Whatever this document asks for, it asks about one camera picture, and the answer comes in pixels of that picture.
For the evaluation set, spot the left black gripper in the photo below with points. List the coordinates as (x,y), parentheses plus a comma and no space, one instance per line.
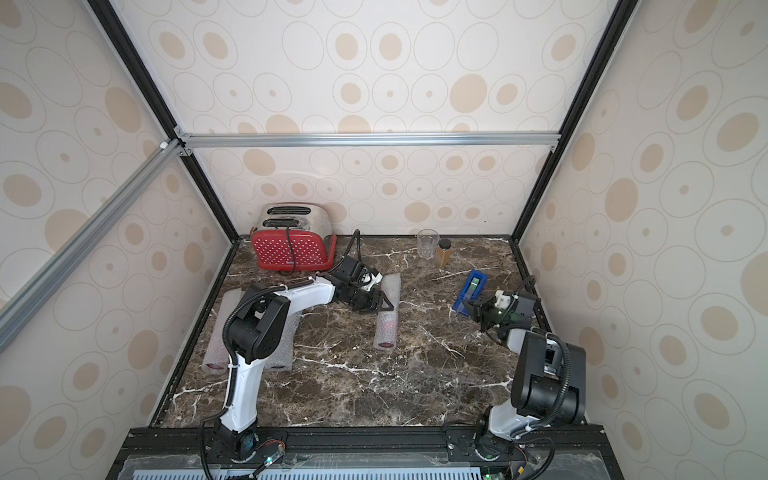
(372,294)

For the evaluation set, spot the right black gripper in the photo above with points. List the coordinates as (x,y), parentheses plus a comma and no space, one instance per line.
(480,308)

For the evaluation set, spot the blue tape dispenser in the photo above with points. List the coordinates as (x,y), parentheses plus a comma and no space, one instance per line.
(471,291)

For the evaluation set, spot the red drink bottle back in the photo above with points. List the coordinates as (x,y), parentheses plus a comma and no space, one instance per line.
(386,330)

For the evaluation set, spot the single bubble wrap sheet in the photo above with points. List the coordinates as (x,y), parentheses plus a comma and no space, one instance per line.
(216,358)

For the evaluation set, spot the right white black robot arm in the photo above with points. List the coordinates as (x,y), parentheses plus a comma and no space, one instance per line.
(548,388)

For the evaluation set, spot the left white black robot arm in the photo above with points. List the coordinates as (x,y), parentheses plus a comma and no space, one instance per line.
(254,329)

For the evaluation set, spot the brown spice jar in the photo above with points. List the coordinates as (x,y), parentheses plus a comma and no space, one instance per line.
(443,252)

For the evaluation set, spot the red perforated plastic basket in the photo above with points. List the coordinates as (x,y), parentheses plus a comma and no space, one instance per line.
(293,250)

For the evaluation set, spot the clear drinking glass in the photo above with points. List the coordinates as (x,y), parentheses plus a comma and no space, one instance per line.
(427,242)

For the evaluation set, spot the silver toaster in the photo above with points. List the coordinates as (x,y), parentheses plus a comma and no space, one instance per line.
(295,216)

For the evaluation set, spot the horizontal aluminium bar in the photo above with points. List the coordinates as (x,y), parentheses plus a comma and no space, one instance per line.
(313,141)

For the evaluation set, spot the left diagonal aluminium bar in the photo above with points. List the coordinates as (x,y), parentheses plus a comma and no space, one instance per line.
(38,290)

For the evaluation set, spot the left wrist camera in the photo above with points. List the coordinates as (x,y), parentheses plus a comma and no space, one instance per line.
(370,279)

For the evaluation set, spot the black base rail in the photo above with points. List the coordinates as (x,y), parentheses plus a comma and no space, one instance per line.
(446,452)

